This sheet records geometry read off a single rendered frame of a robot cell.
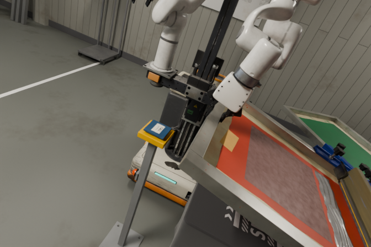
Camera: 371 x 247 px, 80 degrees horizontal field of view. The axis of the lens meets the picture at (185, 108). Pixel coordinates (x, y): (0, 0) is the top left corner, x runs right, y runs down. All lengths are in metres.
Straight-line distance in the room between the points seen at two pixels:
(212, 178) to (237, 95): 0.29
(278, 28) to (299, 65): 2.85
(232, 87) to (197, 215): 0.42
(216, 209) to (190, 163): 0.35
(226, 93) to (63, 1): 4.61
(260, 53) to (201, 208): 0.53
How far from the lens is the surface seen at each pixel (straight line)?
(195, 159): 0.53
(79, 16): 4.93
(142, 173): 1.20
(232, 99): 0.72
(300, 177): 0.94
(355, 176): 1.11
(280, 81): 3.92
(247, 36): 0.72
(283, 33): 1.05
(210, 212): 0.83
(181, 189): 1.84
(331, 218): 0.91
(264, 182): 0.73
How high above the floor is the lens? 1.56
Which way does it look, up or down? 28 degrees down
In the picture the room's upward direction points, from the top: 20 degrees clockwise
